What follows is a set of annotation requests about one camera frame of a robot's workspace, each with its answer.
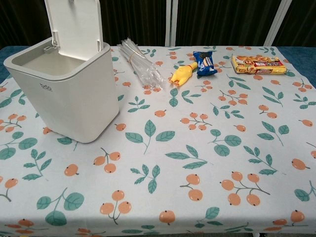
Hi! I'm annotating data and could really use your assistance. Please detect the white lidded trash bin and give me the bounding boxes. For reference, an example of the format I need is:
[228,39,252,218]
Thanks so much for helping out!
[3,0,120,144]

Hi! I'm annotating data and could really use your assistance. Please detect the floral fruit print tablecloth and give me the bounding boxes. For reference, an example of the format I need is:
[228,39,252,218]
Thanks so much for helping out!
[0,45,316,237]

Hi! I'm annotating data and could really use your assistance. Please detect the yellow rubber chicken toy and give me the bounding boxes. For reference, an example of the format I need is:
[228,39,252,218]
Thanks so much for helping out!
[168,61,199,87]

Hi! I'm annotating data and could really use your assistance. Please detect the bundle of clear wrapped straws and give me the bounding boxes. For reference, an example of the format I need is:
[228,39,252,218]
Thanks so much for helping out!
[117,37,167,89]

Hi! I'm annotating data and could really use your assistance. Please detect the blue cookie packet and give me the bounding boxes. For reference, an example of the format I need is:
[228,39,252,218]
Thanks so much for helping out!
[192,50,219,78]

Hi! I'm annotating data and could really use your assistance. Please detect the yellow snack packet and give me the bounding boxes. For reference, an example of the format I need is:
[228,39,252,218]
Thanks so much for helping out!
[231,54,288,75]

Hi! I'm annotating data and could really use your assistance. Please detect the dark pleated curtain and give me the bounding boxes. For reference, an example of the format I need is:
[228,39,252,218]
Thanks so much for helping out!
[0,0,316,49]

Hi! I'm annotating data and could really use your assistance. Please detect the white vertical frame post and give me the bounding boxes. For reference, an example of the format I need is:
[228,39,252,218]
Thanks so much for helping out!
[164,0,178,47]

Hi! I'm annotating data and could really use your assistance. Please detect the white slanted frame bar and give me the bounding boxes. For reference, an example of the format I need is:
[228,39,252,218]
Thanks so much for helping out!
[265,0,293,47]

